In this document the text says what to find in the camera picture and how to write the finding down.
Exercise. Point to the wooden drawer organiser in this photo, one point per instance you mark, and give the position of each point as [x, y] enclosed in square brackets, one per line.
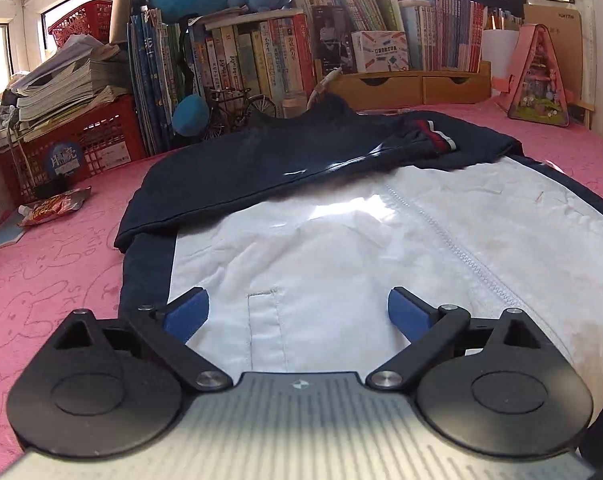
[391, 87]

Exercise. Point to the brown cardboard tube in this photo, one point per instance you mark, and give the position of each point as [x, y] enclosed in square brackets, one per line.
[121, 5]

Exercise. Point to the brown cardboard box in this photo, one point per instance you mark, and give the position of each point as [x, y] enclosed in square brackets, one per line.
[566, 30]

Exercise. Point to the row of green-spined books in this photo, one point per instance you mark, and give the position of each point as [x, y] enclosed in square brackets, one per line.
[366, 10]

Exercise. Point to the pink triangular toy pack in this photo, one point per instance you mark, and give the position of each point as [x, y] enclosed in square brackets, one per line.
[539, 85]

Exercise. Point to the stack of paper workbooks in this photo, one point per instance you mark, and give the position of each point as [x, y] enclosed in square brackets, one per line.
[56, 90]

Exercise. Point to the blue booklet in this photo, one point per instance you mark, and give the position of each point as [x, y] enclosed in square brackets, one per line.
[1, 232]

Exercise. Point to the row of thin blue books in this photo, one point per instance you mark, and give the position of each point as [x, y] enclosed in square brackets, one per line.
[151, 85]

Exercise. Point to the pink plastic cup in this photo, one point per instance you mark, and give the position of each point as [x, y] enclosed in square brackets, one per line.
[292, 106]

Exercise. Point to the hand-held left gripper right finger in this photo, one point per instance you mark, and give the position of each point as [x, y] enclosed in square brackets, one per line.
[409, 312]

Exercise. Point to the red plastic basket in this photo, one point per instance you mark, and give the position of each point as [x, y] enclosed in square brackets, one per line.
[81, 22]

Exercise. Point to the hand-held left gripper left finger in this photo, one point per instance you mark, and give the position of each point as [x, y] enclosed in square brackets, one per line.
[186, 312]

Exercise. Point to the black model bicycle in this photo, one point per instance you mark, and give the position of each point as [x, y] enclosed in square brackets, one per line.
[261, 107]

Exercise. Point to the red snack packet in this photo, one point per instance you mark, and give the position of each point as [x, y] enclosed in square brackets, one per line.
[51, 207]

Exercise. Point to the row of pale blue books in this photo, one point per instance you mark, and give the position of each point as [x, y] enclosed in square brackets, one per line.
[416, 35]

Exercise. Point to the navy and white jacket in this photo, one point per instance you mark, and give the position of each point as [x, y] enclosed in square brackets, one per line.
[331, 240]

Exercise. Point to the row of red blue-spined books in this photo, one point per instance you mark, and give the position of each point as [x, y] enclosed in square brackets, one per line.
[461, 30]

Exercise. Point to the white paper sheet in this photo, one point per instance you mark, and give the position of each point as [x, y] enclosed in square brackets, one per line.
[496, 55]

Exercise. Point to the row of thick colourful books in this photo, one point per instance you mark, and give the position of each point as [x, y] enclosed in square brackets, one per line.
[261, 55]

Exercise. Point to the black smartphone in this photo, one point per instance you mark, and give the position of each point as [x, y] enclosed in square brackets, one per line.
[331, 35]

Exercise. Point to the red plastic crate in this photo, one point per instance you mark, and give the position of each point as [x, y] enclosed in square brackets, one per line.
[106, 135]

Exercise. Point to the white pencil-print box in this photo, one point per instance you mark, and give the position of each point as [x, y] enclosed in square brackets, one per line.
[381, 52]

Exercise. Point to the blue plush ball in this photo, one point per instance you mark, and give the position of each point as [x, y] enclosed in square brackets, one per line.
[191, 115]

